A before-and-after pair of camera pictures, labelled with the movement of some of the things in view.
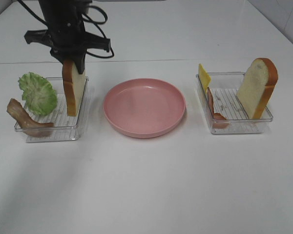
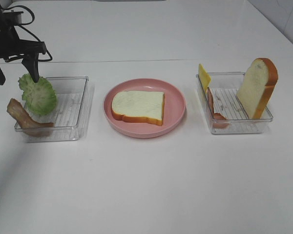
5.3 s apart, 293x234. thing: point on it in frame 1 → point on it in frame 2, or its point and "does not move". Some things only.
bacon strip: (218, 120) does not move
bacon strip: (28, 125) does not move
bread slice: (73, 82) → (138, 106)
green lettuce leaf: (38, 94) does not move
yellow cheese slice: (204, 78) does not move
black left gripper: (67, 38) → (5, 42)
